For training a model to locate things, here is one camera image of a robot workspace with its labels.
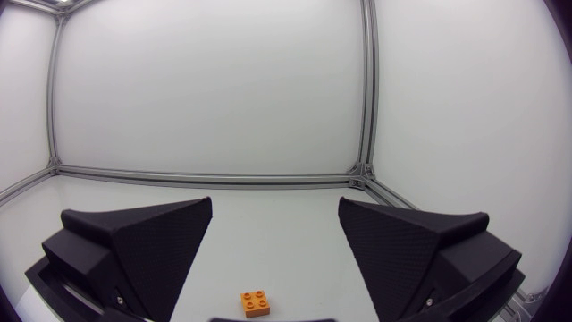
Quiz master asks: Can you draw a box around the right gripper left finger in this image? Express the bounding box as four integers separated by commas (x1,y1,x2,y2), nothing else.
41,196,214,322

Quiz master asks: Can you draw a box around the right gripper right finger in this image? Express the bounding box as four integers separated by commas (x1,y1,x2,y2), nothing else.
337,196,523,322

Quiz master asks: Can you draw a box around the orange toy brick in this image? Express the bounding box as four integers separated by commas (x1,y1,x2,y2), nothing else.
240,289,272,319

